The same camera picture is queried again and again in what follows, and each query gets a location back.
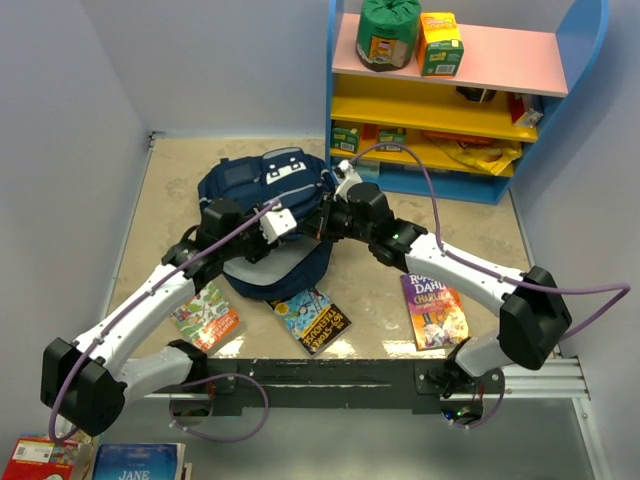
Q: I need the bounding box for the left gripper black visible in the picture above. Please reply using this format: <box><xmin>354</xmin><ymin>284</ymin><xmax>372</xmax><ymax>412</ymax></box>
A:
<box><xmin>220</xmin><ymin>203</ymin><xmax>283</xmax><ymax>263</ymax></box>

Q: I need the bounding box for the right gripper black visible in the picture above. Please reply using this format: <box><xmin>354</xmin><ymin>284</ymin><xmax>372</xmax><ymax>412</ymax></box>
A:
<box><xmin>296</xmin><ymin>193</ymin><xmax>374</xmax><ymax>245</ymax></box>

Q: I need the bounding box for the navy blue school backpack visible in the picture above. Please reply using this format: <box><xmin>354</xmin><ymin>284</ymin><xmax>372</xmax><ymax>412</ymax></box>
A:
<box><xmin>197</xmin><ymin>147</ymin><xmax>335</xmax><ymax>301</ymax></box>

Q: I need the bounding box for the black 169-storey treehouse book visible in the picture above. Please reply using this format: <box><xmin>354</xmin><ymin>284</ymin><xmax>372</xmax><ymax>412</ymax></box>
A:
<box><xmin>264</xmin><ymin>287</ymin><xmax>352</xmax><ymax>357</ymax></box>

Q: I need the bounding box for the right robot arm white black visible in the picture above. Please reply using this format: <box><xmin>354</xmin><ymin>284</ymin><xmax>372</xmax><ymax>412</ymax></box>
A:
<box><xmin>297</xmin><ymin>182</ymin><xmax>572</xmax><ymax>393</ymax></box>

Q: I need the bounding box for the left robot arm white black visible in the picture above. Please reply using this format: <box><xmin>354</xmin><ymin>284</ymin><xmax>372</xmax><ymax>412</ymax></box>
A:
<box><xmin>40</xmin><ymin>199</ymin><xmax>296</xmax><ymax>443</ymax></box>

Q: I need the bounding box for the yellow snack bag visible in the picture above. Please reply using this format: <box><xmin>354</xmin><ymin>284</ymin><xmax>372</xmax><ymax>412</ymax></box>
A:
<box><xmin>422</xmin><ymin>130</ymin><xmax>523</xmax><ymax>176</ymax></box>

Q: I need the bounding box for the orange 78-storey treehouse book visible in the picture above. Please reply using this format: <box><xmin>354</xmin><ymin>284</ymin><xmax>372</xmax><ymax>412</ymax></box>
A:
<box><xmin>170</xmin><ymin>282</ymin><xmax>245</xmax><ymax>353</ymax></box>

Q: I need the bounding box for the left small green box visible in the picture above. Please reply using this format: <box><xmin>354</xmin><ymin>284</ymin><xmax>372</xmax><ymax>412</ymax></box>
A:
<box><xmin>330</xmin><ymin>121</ymin><xmax>361</xmax><ymax>153</ymax></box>

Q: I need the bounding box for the small green box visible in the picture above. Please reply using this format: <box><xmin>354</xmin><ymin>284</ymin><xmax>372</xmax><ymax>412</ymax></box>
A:
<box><xmin>377</xmin><ymin>127</ymin><xmax>407</xmax><ymax>152</ymax></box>
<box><xmin>330</xmin><ymin>121</ymin><xmax>361</xmax><ymax>153</ymax></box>

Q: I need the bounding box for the right small green box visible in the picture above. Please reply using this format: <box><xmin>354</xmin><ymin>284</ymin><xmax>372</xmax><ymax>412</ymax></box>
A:
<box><xmin>377</xmin><ymin>127</ymin><xmax>407</xmax><ymax>152</ymax></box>

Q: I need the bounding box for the purple Roald Dahl book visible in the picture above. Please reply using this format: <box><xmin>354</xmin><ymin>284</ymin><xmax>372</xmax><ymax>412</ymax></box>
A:
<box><xmin>400</xmin><ymin>274</ymin><xmax>469</xmax><ymax>351</ymax></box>

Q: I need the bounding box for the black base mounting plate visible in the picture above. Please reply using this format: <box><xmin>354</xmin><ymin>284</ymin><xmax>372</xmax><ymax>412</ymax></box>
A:
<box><xmin>198</xmin><ymin>358</ymin><xmax>475</xmax><ymax>414</ymax></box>

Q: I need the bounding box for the colourful blue toy shelf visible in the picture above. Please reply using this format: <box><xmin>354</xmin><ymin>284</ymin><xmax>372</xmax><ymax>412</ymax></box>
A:
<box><xmin>325</xmin><ymin>1</ymin><xmax>610</xmax><ymax>204</ymax></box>

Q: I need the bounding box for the green wrapped tissue roll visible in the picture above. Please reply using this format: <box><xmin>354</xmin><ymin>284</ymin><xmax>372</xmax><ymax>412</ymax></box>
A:
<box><xmin>355</xmin><ymin>0</ymin><xmax>422</xmax><ymax>72</ymax></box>

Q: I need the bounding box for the orange green carton box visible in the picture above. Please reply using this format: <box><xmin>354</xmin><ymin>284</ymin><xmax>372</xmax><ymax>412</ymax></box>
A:
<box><xmin>415</xmin><ymin>12</ymin><xmax>464</xmax><ymax>77</ymax></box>

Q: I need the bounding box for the red white packet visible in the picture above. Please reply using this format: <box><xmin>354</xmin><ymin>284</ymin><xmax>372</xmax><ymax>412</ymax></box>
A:
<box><xmin>507</xmin><ymin>92</ymin><xmax>544</xmax><ymax>128</ymax></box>

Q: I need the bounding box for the blue Jane book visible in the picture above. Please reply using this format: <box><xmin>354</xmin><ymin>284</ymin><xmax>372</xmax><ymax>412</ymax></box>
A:
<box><xmin>91</xmin><ymin>443</ymin><xmax>192</xmax><ymax>480</ymax></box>

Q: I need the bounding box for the red book bottom left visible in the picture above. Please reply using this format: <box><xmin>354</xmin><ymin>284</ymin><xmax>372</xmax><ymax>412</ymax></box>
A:
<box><xmin>1</xmin><ymin>432</ymin><xmax>103</xmax><ymax>480</ymax></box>

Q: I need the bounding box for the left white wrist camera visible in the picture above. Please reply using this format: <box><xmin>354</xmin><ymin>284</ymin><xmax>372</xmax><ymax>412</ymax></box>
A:
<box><xmin>259</xmin><ymin>208</ymin><xmax>297</xmax><ymax>244</ymax></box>

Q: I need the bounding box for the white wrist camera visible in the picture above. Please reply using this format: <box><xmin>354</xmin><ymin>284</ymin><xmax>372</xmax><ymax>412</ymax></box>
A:
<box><xmin>259</xmin><ymin>208</ymin><xmax>297</xmax><ymax>244</ymax></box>
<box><xmin>334</xmin><ymin>159</ymin><xmax>363</xmax><ymax>200</ymax></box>

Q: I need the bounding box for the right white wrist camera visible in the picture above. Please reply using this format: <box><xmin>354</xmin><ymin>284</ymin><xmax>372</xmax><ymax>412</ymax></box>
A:
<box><xmin>334</xmin><ymin>159</ymin><xmax>363</xmax><ymax>200</ymax></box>

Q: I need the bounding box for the aluminium rail frame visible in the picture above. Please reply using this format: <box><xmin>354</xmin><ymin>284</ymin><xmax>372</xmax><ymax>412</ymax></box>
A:
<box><xmin>78</xmin><ymin>136</ymin><xmax>605</xmax><ymax>479</ymax></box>

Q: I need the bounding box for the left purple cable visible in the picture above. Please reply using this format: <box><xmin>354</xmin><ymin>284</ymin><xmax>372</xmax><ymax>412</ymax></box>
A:
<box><xmin>47</xmin><ymin>198</ymin><xmax>284</xmax><ymax>444</ymax></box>

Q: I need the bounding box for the purple cable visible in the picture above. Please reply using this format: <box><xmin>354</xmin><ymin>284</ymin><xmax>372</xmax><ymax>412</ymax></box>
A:
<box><xmin>344</xmin><ymin>142</ymin><xmax>632</xmax><ymax>430</ymax></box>
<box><xmin>47</xmin><ymin>198</ymin><xmax>284</xmax><ymax>444</ymax></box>

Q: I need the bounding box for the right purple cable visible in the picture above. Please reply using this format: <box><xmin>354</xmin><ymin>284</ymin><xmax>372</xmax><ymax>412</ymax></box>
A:
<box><xmin>344</xmin><ymin>142</ymin><xmax>632</xmax><ymax>430</ymax></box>

